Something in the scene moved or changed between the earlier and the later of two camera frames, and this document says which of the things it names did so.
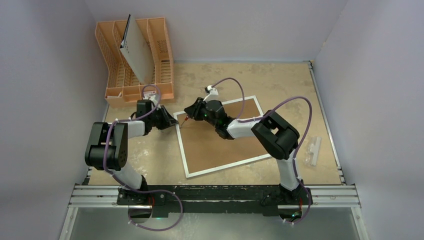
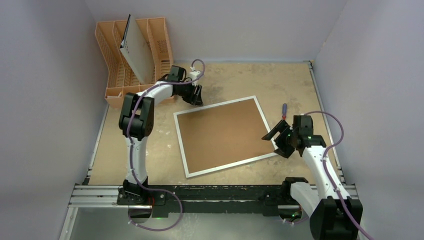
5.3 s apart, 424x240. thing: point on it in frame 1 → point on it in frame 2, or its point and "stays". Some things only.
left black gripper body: x=158 y=119 → x=187 y=92
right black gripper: x=197 y=110 → x=285 y=140
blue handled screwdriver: x=185 y=119 → x=284 y=111
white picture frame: x=204 y=150 stays
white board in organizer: x=134 y=49 stays
